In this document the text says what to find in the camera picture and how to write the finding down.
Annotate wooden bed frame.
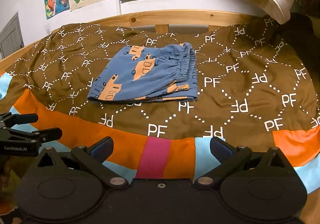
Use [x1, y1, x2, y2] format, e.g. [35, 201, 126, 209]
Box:
[0, 9, 266, 67]

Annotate blue car print pants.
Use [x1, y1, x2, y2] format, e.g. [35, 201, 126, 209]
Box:
[87, 43, 198, 103]

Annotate brown PF patterned blanket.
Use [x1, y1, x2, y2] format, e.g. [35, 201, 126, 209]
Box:
[1, 14, 319, 192]

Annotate grey wall cabinet door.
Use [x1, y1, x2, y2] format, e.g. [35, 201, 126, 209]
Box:
[0, 13, 24, 59]

